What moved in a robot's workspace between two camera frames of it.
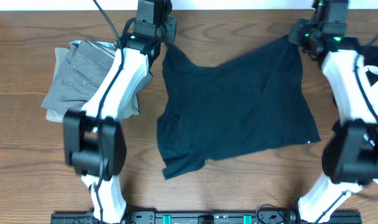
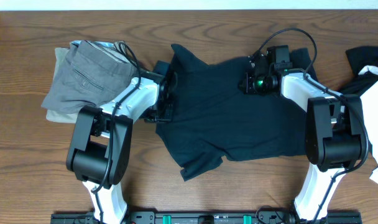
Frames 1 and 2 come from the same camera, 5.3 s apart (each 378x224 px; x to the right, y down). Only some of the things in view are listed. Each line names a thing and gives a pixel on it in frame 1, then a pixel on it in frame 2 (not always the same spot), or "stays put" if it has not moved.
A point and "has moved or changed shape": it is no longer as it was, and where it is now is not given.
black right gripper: (293, 37) to (247, 81)
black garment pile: (375, 55) stays put
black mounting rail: (198, 218) stays put
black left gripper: (170, 25) to (166, 119)
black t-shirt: (257, 101) has moved or changed shape
